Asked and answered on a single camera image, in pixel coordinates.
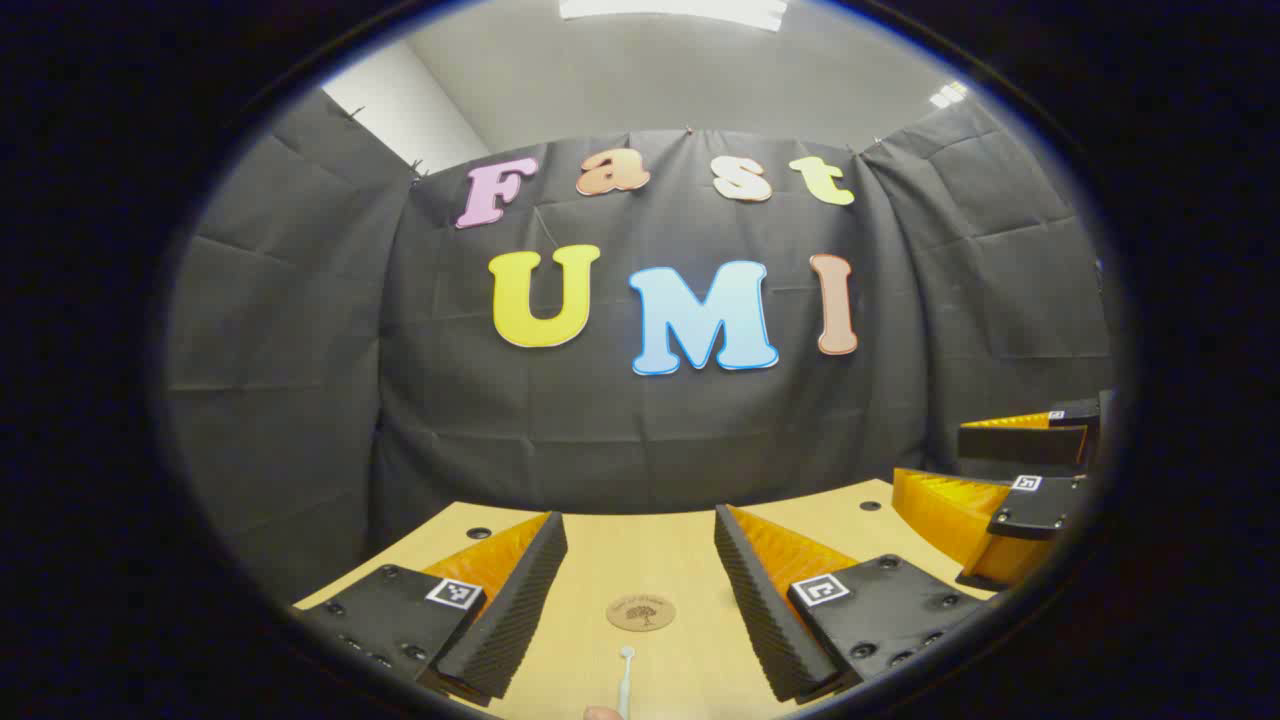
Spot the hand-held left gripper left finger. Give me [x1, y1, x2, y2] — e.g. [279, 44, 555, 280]
[293, 510, 569, 709]

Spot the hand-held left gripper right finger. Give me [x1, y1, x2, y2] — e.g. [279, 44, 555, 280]
[713, 503, 996, 704]

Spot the round cork coaster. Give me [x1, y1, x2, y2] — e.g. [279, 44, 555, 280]
[606, 593, 677, 633]

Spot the light wooden desktop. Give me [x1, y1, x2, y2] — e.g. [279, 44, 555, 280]
[293, 478, 1001, 720]

